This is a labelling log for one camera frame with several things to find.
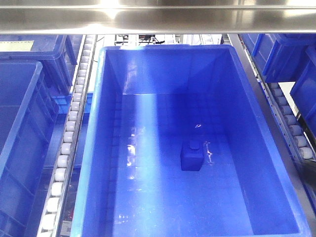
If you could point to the large blue center bin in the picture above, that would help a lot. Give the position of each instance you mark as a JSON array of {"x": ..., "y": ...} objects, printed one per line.
[{"x": 147, "y": 101}]

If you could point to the blue bin left rear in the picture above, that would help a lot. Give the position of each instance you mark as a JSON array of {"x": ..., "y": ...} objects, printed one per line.
[{"x": 58, "y": 55}]

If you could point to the blue bin right rear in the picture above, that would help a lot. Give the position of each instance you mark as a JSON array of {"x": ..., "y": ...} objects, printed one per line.
[{"x": 279, "y": 57}]

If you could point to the blue bin left front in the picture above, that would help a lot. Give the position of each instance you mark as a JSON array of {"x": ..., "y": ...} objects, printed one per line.
[{"x": 27, "y": 118}]

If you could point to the left white roller track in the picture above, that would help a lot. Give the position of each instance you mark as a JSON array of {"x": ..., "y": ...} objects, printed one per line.
[{"x": 51, "y": 218}]

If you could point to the right white roller track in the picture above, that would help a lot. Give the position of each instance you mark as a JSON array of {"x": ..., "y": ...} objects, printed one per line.
[{"x": 296, "y": 140}]

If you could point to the blue bin right front edge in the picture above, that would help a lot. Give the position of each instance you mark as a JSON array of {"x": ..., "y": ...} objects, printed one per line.
[{"x": 303, "y": 92}]

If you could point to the steel shelf front beam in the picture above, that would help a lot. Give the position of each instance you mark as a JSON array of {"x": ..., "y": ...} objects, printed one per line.
[{"x": 156, "y": 16}]

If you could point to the white roller track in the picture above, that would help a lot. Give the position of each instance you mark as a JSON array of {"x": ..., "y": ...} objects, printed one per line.
[
  {"x": 296, "y": 140},
  {"x": 51, "y": 218}
]

